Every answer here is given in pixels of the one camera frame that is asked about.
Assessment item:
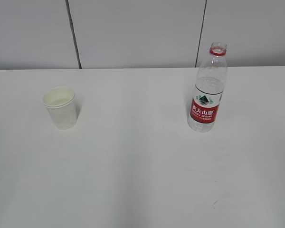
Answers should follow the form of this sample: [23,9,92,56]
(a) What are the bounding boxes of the white paper cup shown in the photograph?
[42,86,77,130]

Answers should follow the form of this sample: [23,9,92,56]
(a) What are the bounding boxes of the Nongfu Spring water bottle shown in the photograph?
[188,42,228,133]

